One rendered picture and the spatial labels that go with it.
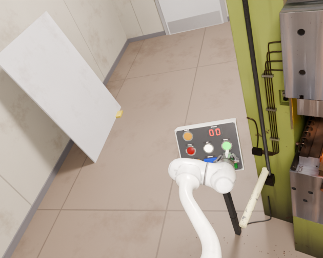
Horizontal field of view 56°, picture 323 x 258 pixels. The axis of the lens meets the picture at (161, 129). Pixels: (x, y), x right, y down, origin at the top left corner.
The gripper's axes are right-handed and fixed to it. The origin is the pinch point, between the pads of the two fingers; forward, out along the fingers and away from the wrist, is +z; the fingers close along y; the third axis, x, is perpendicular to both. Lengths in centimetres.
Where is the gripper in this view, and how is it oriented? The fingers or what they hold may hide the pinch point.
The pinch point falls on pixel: (227, 153)
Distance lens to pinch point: 165.0
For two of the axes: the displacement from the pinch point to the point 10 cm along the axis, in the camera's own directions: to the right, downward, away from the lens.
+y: 9.4, -1.5, -2.9
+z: 2.5, -2.3, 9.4
